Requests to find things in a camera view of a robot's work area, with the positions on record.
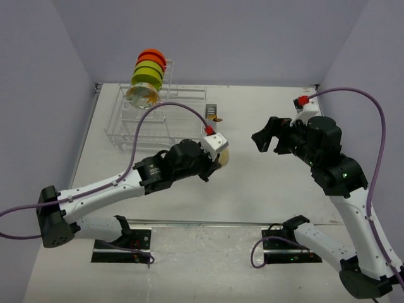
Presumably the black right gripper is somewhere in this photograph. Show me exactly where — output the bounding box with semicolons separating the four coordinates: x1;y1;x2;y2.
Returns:
251;115;318;165

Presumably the blue patterned ceramic bowl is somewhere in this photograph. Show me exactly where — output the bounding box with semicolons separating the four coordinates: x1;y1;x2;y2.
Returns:
217;148;230;169

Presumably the orange flower ceramic bowl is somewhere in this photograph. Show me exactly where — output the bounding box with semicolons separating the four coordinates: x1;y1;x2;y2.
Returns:
126;82;160;109

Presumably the lime green bowl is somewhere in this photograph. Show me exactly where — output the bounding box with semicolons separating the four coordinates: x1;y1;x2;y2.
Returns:
131;67;162;91
134;60;164;78

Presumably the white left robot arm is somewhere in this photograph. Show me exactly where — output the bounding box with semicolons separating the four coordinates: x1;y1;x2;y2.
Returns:
36;134;229;248

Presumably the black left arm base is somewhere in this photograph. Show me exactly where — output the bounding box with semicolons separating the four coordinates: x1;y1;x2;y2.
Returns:
91;229;155;266

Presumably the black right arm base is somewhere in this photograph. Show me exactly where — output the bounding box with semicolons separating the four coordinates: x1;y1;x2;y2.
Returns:
261;223;323;264

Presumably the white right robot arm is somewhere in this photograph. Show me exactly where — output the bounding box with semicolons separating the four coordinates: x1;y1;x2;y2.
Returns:
251;116;403;300

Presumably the gold spoon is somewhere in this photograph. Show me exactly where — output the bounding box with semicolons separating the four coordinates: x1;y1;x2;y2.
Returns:
208;115;223;122

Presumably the grey cutlery holder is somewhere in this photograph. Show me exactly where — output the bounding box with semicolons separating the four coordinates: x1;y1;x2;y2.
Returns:
205;104;217;126

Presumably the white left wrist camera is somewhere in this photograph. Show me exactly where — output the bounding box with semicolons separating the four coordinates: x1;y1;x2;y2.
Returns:
201;133;229;160

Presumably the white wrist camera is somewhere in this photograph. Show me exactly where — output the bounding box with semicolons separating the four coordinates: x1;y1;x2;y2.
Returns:
290;95;320;126
201;133;229;160

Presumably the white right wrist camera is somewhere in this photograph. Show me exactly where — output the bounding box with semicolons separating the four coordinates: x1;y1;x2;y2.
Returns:
290;95;320;126

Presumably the white wire dish rack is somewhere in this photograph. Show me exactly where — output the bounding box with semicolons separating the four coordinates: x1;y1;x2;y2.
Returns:
104;59;206;151

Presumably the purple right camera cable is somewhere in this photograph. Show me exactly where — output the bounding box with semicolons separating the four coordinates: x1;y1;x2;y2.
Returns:
299;87;404;287

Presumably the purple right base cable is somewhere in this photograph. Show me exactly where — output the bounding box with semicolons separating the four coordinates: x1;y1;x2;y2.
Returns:
251;237;309;270

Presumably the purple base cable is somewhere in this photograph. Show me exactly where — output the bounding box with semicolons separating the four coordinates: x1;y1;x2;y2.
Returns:
251;237;309;270
100;241;155;266

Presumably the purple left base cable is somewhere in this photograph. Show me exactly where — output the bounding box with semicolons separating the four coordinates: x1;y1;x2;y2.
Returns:
100;241;155;266

